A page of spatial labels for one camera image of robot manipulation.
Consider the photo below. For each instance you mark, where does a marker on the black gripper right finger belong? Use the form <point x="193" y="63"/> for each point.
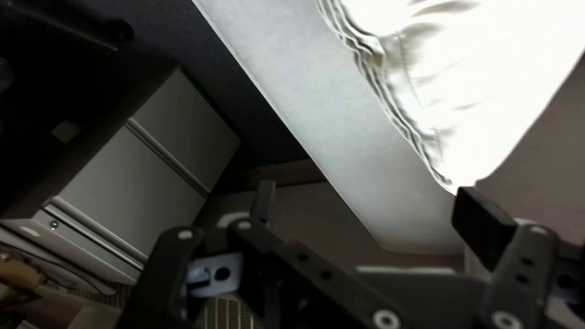
<point x="518" y="275"/>

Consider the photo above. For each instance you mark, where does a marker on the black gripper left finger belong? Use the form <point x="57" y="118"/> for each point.
<point x="293" y="257"/>

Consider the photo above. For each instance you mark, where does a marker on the plain cream pillow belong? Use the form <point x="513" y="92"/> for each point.
<point x="487" y="79"/>

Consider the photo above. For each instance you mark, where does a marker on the grey sofa seat cushion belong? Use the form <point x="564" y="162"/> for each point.
<point x="542" y="165"/>

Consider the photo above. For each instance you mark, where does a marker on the grey filing cabinet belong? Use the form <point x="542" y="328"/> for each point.
<point x="140" y="184"/>

